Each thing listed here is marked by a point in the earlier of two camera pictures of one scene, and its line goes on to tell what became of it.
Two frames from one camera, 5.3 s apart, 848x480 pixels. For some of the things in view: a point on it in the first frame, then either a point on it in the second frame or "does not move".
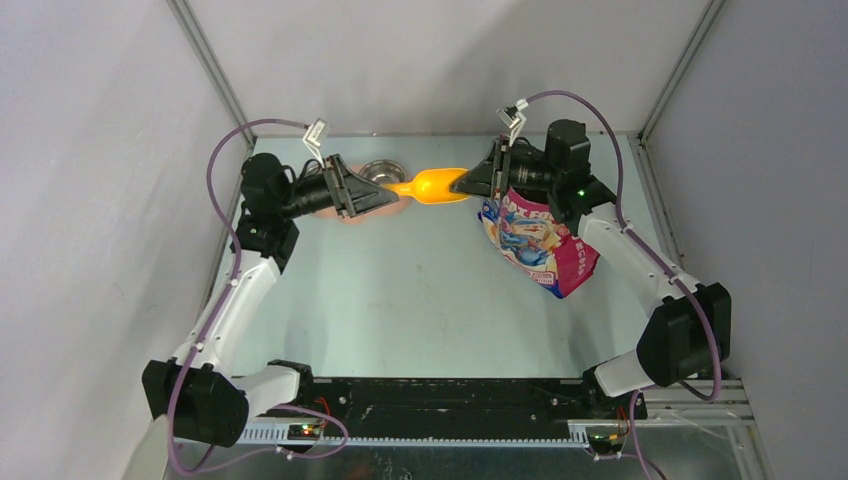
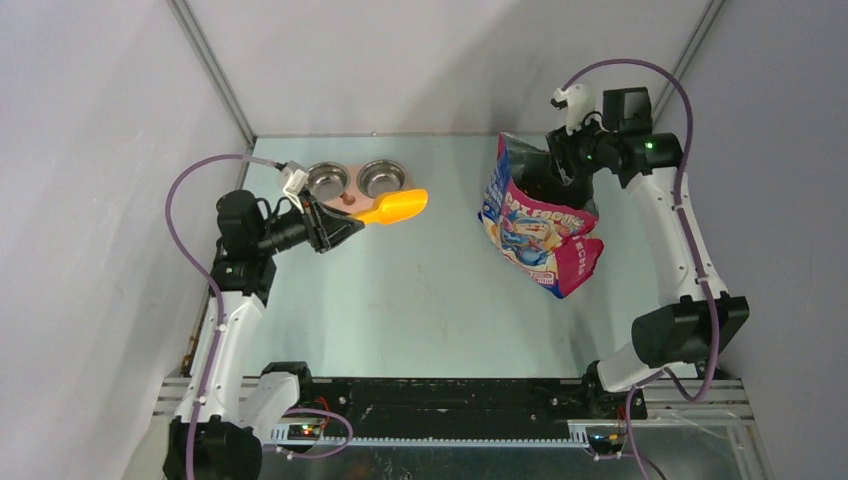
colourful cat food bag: (528, 235) does not move
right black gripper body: (526, 172) → (582, 153)
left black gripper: (357, 195) → (325, 230)
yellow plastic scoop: (431, 186) → (395, 206)
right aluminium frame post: (640, 139) does not move
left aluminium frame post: (211, 65) does not move
